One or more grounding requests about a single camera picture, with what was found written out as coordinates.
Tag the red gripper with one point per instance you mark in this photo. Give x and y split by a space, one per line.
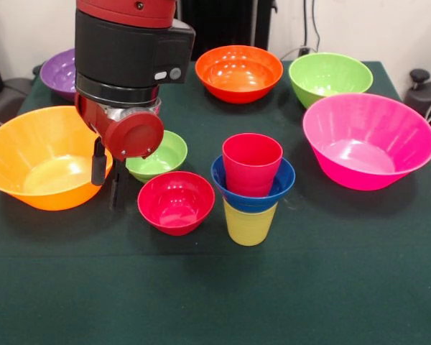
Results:
133 134

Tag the small red bowl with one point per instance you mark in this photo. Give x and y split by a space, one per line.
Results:
176 203

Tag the red cup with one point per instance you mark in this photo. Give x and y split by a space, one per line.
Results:
251 165

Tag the yellow translucent cup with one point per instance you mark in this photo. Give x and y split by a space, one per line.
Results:
249 226

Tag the orange bowl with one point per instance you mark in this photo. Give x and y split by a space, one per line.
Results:
238 75

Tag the small blue bowl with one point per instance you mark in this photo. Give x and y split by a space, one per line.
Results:
283 183

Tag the large pink bowl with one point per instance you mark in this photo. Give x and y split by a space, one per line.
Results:
370 143

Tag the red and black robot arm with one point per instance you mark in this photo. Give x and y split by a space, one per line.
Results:
129 50

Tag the small green bowl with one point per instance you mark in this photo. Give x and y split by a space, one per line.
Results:
170 154

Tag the large yellow-orange bowl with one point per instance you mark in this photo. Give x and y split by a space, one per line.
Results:
39 154

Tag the purple bowl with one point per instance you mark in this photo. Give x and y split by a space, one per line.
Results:
59 72

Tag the small black knob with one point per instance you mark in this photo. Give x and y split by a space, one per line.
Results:
37 70

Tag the dark green tablecloth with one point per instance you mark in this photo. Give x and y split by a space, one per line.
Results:
215 287

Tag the black power plug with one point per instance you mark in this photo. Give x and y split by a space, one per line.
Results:
304 50

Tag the large light green bowl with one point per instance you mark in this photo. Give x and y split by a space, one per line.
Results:
327 75

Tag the black round base with knob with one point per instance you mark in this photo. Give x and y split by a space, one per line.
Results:
427 97

